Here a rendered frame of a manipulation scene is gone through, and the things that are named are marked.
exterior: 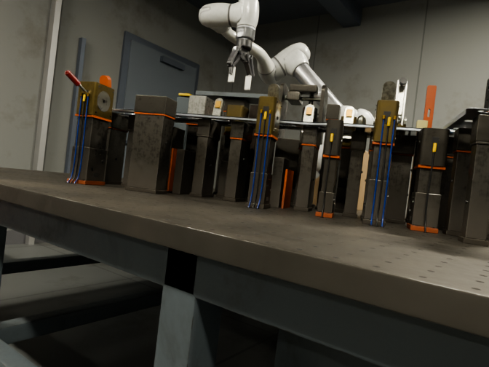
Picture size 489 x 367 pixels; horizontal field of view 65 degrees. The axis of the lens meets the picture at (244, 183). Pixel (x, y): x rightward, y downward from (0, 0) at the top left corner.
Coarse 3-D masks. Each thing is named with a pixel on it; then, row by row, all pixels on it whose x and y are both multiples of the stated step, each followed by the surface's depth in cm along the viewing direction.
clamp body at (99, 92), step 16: (80, 96) 136; (96, 96) 135; (112, 96) 143; (80, 112) 136; (96, 112) 136; (80, 128) 137; (96, 128) 138; (80, 144) 136; (96, 144) 139; (80, 160) 136; (96, 160) 139; (80, 176) 136; (96, 176) 140
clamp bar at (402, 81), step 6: (402, 78) 140; (402, 84) 140; (396, 90) 144; (402, 90) 143; (396, 96) 142; (402, 96) 142; (402, 102) 142; (402, 108) 141; (402, 114) 140; (402, 120) 140
